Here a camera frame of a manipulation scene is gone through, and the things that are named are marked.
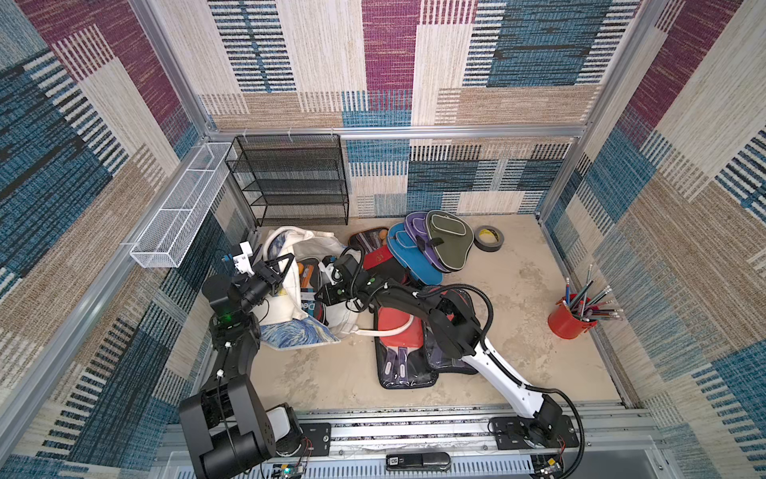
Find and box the white wire mesh basket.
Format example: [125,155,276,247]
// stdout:
[130,143,231,269]

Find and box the black blue paddle case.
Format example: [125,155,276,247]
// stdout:
[387,223,444,285]

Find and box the black handheld scanner device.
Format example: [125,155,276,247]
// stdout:
[385,452,452,472]

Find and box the black red paddle case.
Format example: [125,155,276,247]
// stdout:
[349,227,409,285]

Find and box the purple paddle case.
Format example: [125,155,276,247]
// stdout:
[404,212,450,273]

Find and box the black tape roll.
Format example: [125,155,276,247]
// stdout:
[474,226,505,253]

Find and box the olive green paddle case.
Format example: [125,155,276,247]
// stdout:
[426,211,474,271]

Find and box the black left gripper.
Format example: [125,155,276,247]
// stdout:
[237,255,295,317]

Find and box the black corrugated cable conduit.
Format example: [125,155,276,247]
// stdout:
[340,244,586,479]

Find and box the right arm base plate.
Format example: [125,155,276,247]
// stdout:
[488,415,580,450]

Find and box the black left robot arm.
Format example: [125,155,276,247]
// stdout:
[179,253,302,478]

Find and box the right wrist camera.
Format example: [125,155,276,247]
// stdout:
[318,255,342,287]

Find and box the white canvas starry night bag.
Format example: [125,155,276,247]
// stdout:
[255,226,415,350]

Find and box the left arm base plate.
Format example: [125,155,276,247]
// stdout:
[297,422,332,457]

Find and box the aluminium front rail frame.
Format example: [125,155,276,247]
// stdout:
[148,403,677,479]

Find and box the black wire mesh shelf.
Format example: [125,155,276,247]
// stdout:
[227,135,350,226]

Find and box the red pencil cup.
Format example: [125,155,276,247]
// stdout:
[547,297,598,340]

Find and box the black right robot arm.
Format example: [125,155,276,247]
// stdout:
[315,255,582,450]

